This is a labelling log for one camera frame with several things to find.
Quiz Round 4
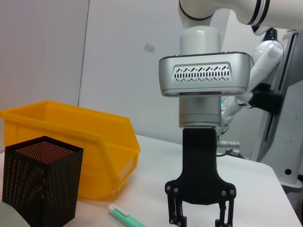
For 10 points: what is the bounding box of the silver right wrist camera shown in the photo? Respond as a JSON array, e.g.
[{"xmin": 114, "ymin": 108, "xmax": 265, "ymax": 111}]
[{"xmin": 158, "ymin": 52, "xmax": 251, "ymax": 98}]

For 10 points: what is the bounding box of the yellow plastic bin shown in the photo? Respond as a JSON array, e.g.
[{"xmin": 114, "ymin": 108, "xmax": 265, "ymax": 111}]
[{"xmin": 0, "ymin": 100, "xmax": 142, "ymax": 200}]

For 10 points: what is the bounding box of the black mesh pen holder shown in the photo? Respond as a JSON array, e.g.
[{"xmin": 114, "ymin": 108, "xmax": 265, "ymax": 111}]
[{"xmin": 1, "ymin": 136, "xmax": 84, "ymax": 227}]

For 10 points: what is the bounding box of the black humanoid mounting bracket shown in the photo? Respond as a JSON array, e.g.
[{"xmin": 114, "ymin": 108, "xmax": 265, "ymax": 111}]
[{"xmin": 248, "ymin": 82, "xmax": 284, "ymax": 115}]

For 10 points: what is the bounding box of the right gripper cable with connectors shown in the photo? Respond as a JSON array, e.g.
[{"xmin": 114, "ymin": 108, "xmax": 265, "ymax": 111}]
[{"xmin": 216, "ymin": 139, "xmax": 241, "ymax": 158}]

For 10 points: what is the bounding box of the mint green retractable pen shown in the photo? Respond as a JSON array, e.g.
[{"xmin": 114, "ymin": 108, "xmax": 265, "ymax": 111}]
[{"xmin": 108, "ymin": 204, "xmax": 146, "ymax": 227}]

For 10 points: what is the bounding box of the grey robot stand column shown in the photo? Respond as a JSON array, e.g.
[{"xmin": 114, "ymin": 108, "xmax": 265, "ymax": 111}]
[{"xmin": 250, "ymin": 29, "xmax": 303, "ymax": 206}]

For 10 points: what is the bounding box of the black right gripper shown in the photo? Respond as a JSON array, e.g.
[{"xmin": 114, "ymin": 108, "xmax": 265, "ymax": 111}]
[{"xmin": 165, "ymin": 127, "xmax": 238, "ymax": 227}]

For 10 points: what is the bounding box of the small white desktop device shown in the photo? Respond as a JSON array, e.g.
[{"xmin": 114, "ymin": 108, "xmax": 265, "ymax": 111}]
[{"xmin": 233, "ymin": 149, "xmax": 248, "ymax": 159}]

